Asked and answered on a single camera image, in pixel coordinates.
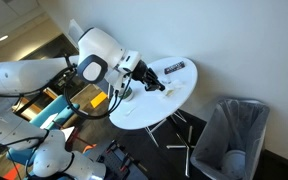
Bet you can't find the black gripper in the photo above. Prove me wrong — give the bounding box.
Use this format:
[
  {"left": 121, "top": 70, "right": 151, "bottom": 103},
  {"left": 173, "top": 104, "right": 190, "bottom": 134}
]
[{"left": 132, "top": 60, "right": 165, "bottom": 91}]

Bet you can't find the clear plastic cup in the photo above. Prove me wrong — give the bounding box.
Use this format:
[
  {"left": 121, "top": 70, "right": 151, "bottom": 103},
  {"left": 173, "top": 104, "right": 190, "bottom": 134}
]
[{"left": 164, "top": 89, "right": 174, "bottom": 97}]

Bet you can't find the clear plastic spoon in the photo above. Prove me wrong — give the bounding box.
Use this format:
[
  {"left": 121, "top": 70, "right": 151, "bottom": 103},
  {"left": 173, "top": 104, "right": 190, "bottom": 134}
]
[{"left": 125, "top": 106, "right": 136, "bottom": 116}]

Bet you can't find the white and green mug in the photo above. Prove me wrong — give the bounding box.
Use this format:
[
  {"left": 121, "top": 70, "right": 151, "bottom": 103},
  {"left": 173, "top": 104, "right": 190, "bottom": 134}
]
[{"left": 122, "top": 92, "right": 134, "bottom": 102}]

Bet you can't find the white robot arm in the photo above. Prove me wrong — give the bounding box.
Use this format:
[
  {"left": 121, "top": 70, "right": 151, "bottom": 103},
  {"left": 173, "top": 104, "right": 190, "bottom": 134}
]
[{"left": 0, "top": 27, "right": 165, "bottom": 180}]

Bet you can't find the crumpled clear plastic wrap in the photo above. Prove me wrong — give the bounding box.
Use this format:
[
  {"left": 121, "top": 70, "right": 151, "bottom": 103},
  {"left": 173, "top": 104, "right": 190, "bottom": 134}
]
[{"left": 162, "top": 80, "right": 185, "bottom": 90}]

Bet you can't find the round white table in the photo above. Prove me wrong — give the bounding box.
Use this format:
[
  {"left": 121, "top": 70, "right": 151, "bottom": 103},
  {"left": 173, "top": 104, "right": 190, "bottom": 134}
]
[{"left": 107, "top": 56, "right": 199, "bottom": 178}]

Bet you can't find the black equipment cart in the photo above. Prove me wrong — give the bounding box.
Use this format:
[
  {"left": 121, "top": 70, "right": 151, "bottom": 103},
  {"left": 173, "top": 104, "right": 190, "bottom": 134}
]
[{"left": 93, "top": 140, "right": 149, "bottom": 180}]

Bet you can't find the grey trash bin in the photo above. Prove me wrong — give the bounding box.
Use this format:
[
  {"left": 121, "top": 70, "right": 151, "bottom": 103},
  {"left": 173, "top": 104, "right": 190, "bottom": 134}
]
[{"left": 190, "top": 98, "right": 270, "bottom": 180}]

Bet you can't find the teal armchair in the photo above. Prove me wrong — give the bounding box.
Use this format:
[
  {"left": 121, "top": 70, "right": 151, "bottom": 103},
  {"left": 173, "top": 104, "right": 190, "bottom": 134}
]
[{"left": 6, "top": 95, "right": 74, "bottom": 166}]

